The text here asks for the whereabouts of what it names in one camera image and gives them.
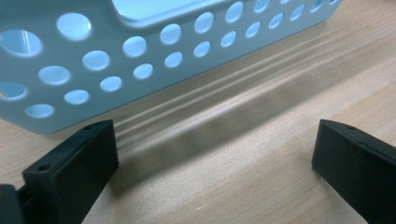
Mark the light blue perforated plastic basket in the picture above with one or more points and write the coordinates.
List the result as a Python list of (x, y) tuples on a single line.
[(102, 37)]

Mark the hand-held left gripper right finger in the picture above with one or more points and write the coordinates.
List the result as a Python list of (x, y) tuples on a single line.
[(361, 168)]

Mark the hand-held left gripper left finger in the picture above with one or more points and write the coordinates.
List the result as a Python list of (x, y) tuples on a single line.
[(71, 174)]

